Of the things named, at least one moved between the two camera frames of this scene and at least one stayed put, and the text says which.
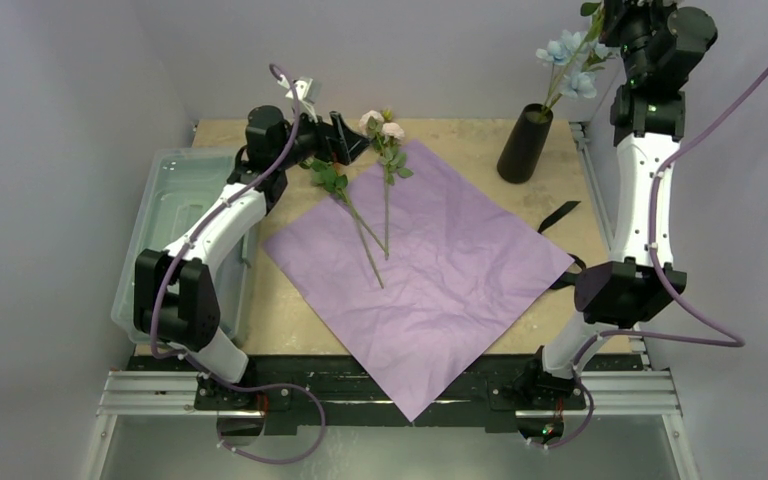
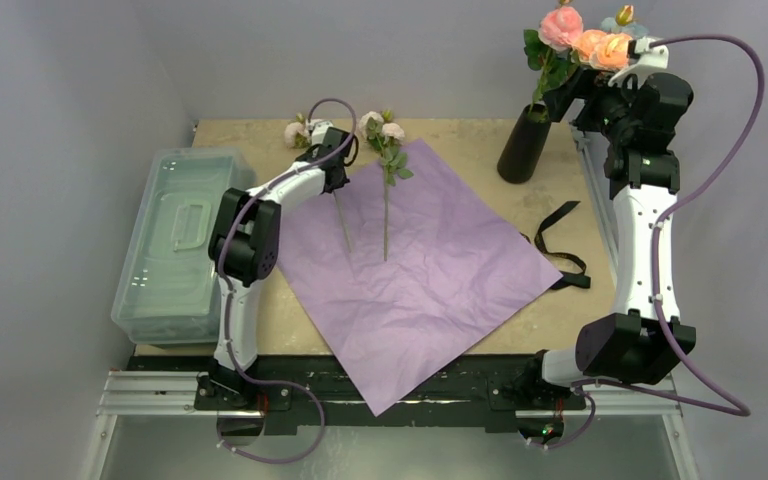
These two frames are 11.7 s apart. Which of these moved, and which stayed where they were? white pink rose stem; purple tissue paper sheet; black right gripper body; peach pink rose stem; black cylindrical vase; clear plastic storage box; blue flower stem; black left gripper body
Moved: black right gripper body; peach pink rose stem; blue flower stem; purple tissue paper sheet; black left gripper body
Stayed: clear plastic storage box; black cylindrical vase; white pink rose stem
